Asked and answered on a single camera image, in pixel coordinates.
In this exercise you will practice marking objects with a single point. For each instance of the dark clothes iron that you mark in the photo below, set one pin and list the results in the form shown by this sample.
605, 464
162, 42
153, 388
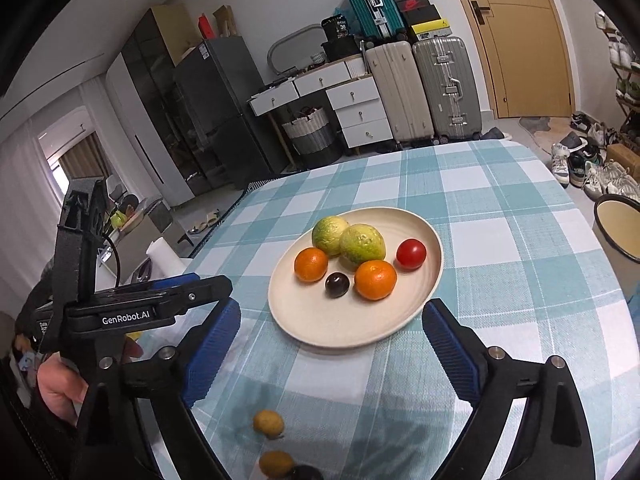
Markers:
142, 271

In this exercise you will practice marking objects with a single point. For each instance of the beige suitcase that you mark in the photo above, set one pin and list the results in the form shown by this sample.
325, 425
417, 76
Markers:
397, 95

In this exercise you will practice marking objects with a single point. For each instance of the person's left forearm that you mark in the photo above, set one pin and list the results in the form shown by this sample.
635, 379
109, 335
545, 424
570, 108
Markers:
35, 450

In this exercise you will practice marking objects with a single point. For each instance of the wooden door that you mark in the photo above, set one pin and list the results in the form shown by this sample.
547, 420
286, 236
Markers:
520, 40

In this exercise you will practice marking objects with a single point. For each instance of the red flat box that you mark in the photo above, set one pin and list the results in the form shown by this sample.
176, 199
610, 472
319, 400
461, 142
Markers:
206, 27

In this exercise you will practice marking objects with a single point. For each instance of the black storage box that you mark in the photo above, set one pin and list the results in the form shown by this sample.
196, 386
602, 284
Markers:
340, 51

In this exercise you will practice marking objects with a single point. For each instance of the red tomato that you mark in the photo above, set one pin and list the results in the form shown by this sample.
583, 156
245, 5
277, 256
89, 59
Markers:
411, 254

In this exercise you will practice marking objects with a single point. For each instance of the woven laundry basket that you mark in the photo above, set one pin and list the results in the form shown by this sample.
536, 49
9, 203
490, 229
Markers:
309, 132

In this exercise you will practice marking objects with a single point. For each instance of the beige floor slippers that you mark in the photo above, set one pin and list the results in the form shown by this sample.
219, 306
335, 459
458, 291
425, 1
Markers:
204, 222

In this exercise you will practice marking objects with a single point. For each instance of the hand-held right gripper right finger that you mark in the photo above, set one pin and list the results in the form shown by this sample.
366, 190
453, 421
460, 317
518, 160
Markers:
450, 350

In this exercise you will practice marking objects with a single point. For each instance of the green yellow citrus fruit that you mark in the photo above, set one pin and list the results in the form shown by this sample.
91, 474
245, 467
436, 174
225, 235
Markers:
327, 232
362, 245

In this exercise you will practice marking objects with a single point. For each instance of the teal checked tablecloth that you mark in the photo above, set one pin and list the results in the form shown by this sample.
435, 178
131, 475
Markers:
500, 260

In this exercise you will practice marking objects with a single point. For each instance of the grey floor mat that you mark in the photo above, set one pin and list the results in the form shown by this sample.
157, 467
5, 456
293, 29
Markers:
535, 125

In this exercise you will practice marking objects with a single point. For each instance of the large cardboard box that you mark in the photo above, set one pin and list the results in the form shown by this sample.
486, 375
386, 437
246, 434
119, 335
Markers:
172, 30

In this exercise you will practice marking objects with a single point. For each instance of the red and black shoebox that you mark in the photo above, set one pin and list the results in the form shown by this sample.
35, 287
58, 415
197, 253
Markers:
416, 4

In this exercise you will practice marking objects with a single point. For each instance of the cream round plate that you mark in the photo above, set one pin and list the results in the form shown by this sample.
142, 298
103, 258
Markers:
350, 320

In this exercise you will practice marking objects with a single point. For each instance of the pile of scattered sneakers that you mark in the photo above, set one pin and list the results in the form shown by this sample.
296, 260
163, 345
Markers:
595, 160

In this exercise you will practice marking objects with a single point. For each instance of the white drawer dresser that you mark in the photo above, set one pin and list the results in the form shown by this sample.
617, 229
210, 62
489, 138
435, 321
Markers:
360, 105

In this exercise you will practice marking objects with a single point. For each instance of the teal suitcase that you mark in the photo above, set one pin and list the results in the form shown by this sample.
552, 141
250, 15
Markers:
370, 0

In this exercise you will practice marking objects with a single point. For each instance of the small yellow-brown fruit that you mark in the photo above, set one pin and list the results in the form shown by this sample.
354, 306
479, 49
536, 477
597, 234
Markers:
268, 424
276, 464

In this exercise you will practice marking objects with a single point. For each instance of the window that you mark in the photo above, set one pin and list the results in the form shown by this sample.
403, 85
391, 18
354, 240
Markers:
82, 160

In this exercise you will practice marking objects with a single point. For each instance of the small cardboard box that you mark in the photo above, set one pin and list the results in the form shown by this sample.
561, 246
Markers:
625, 160

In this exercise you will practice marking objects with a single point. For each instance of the white curtain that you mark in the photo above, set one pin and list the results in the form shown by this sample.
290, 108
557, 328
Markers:
25, 200

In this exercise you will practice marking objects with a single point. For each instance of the white oval frame mirror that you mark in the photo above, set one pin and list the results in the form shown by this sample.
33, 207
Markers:
295, 47

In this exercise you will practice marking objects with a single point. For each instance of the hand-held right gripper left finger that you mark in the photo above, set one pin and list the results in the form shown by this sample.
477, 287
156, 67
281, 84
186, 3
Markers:
210, 355

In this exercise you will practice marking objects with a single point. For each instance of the black labelled canister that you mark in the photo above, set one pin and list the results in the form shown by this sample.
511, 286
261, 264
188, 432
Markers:
336, 28

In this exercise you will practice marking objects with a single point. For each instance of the paper towel roll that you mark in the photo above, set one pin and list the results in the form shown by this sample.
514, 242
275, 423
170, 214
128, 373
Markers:
162, 257

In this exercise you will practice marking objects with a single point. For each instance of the yellow and black shoebox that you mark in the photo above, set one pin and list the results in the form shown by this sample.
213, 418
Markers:
429, 29

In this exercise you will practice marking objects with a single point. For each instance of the round cream stool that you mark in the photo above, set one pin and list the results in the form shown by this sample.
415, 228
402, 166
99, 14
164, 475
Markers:
617, 225

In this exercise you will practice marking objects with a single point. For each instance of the shoe rack with shoes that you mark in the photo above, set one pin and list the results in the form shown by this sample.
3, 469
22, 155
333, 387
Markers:
620, 55

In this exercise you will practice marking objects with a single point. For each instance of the wooden shoe rack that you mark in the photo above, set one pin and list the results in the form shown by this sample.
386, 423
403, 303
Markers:
627, 110

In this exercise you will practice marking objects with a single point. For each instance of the grey refrigerator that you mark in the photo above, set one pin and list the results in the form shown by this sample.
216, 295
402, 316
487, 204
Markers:
225, 110

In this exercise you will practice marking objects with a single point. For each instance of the silver suitcase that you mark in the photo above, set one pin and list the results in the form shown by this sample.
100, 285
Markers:
447, 87

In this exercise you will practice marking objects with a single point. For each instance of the dark purple plum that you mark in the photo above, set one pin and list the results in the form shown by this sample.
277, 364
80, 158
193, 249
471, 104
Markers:
337, 284
307, 473

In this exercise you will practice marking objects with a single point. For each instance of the person's left hand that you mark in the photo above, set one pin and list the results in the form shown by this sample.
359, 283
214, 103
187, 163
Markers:
62, 390

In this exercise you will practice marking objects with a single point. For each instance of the brown cardboard sheets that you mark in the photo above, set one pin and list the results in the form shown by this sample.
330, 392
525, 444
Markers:
227, 20

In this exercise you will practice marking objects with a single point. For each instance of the orange tangerine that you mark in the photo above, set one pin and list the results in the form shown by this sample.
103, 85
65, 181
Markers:
375, 280
311, 265

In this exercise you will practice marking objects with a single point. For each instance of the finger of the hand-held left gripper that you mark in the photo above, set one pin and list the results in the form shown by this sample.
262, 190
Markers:
175, 281
205, 292

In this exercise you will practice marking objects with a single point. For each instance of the grey trash can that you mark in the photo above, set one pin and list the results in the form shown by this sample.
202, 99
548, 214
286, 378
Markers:
160, 214

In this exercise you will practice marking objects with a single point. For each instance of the grey slipper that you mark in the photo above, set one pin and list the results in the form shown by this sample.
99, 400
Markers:
495, 134

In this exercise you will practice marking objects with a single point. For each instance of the dark glass cabinet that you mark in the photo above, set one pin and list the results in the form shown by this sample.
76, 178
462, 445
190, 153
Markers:
160, 110

